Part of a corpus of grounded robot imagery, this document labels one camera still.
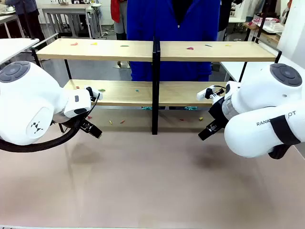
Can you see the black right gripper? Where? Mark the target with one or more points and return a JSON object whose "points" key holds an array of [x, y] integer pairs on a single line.
{"points": [[218, 112]]}

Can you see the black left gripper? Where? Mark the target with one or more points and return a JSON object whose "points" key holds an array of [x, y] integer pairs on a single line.
{"points": [[79, 120]]}

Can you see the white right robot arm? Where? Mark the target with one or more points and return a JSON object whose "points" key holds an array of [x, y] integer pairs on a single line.
{"points": [[257, 100]]}

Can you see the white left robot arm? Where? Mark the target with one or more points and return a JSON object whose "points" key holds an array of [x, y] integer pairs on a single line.
{"points": [[23, 102]]}

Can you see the white table with legs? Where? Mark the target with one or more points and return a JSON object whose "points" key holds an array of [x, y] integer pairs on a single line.
{"points": [[234, 68]]}

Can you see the silver floor socket plate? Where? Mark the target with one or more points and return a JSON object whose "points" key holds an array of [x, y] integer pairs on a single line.
{"points": [[122, 65]]}

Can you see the wooden work table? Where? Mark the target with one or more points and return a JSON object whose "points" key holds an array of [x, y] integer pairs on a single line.
{"points": [[269, 37]]}

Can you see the black stand pole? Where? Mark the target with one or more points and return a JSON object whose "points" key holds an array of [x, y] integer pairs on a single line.
{"points": [[261, 31]]}

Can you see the white side table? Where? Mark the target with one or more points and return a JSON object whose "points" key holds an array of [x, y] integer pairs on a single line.
{"points": [[14, 46]]}

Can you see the person in red vest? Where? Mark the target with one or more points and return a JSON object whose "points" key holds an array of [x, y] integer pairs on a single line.
{"points": [[118, 14]]}

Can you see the person in blue jacket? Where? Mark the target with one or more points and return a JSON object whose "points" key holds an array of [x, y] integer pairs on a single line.
{"points": [[147, 23]]}

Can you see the clear plastic bag pile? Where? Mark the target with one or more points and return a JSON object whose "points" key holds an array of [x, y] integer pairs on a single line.
{"points": [[271, 25]]}

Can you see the grey metal desk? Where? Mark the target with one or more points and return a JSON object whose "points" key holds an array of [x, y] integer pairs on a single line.
{"points": [[64, 8]]}

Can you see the person in dark clothes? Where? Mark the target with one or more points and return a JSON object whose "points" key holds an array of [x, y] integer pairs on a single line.
{"points": [[26, 14]]}

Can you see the white desk dark underside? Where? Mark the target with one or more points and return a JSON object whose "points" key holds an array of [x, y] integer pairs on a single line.
{"points": [[9, 19]]}

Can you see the person in orange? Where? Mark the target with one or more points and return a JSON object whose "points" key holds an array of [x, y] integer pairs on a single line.
{"points": [[287, 8]]}

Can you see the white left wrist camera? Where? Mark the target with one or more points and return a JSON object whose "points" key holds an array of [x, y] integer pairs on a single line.
{"points": [[97, 95]]}

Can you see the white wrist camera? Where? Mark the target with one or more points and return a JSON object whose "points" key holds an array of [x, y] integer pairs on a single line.
{"points": [[97, 95], [202, 94]]}

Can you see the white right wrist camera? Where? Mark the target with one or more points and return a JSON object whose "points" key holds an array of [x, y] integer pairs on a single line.
{"points": [[202, 94]]}

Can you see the wooden shelf unit black frame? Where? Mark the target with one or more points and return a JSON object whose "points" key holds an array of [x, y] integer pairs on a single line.
{"points": [[214, 53], [95, 51]]}

